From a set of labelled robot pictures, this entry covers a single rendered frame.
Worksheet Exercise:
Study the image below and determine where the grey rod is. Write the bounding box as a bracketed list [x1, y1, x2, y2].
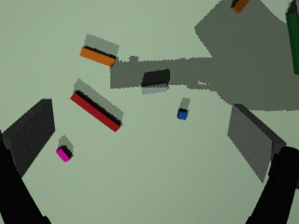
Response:
[141, 81, 167, 95]

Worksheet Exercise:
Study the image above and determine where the small blue cube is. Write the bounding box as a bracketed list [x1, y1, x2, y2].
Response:
[177, 109, 188, 120]

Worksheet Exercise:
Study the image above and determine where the orange rod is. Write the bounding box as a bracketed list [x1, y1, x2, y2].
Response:
[231, 0, 249, 13]
[79, 47, 116, 67]

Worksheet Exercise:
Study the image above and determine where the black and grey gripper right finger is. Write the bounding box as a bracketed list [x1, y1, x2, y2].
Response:
[227, 104, 299, 224]

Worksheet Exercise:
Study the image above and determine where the short magenta block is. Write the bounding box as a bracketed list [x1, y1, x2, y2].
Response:
[55, 145, 72, 162]

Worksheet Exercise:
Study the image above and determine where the green rod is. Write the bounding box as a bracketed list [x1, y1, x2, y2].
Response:
[285, 11, 299, 76]

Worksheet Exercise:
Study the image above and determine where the red rod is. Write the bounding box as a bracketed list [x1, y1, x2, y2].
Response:
[70, 91, 121, 132]

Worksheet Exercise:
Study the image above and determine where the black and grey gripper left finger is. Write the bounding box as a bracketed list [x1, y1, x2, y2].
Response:
[0, 99, 55, 224]

